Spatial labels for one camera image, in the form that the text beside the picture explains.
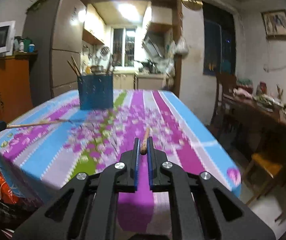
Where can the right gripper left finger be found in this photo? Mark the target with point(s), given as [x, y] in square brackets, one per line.
[85, 207]

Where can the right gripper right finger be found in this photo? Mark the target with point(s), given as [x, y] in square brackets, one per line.
[200, 206]

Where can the wooden chopstick four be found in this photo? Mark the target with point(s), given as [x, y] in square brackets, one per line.
[42, 123]

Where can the wooden chopstick ten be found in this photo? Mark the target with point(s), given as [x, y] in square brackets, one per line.
[143, 149]

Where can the wooden chopstick two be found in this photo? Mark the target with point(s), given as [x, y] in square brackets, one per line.
[75, 66]

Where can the wooden chopstick one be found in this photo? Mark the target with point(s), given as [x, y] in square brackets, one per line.
[73, 68]

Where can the wooden chopstick seven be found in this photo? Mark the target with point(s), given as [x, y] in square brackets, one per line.
[108, 68]

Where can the orange wooden cabinet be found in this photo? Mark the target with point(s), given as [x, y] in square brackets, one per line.
[15, 95]

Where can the colourful floral tablecloth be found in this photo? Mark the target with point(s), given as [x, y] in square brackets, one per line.
[38, 161]

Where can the orange plastic bag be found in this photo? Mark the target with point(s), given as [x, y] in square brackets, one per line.
[6, 193]

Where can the small wooden stool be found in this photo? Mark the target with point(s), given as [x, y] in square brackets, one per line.
[274, 168]

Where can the white medicine bottle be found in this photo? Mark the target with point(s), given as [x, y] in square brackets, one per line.
[21, 46]

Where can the blue lidded jar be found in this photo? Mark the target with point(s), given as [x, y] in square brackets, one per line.
[31, 48]

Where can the dark wooden side table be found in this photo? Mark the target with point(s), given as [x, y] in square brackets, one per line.
[270, 125]

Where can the blue perforated utensil holder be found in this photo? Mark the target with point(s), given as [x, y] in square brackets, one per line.
[95, 91]

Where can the grey tall refrigerator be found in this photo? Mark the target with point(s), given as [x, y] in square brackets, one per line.
[55, 27]

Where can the dark wooden chair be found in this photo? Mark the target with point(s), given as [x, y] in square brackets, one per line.
[223, 118]

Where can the white hanging plastic bag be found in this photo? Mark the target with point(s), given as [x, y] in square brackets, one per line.
[181, 47]

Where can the steel range hood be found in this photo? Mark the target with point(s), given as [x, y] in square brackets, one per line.
[154, 44]

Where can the framed elephant picture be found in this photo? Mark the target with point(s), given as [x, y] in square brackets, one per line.
[275, 24]

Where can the round gold wall clock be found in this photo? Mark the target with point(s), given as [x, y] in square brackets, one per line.
[194, 5]

